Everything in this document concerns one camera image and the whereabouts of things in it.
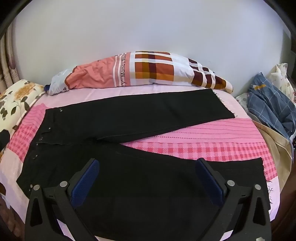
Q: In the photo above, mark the white floral cloth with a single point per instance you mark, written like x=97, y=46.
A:
x=281, y=78

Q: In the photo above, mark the beige cloth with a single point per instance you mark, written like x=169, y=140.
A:
x=272, y=143

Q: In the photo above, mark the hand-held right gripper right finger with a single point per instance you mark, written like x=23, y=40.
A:
x=209, y=183

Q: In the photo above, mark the black pants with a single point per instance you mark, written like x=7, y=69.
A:
x=138, y=120

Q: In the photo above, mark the white orange patterned blanket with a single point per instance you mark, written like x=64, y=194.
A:
x=20, y=97

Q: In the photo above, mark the pink plaid pillow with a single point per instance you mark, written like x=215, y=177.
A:
x=143, y=69

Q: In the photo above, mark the pink checked bedsheet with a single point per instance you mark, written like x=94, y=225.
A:
x=208, y=143

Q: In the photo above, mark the patterned curtain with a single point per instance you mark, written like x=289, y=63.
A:
x=9, y=60

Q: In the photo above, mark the blue clothes pile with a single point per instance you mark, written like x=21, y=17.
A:
x=268, y=102

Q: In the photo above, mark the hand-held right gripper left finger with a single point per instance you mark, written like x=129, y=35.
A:
x=85, y=183

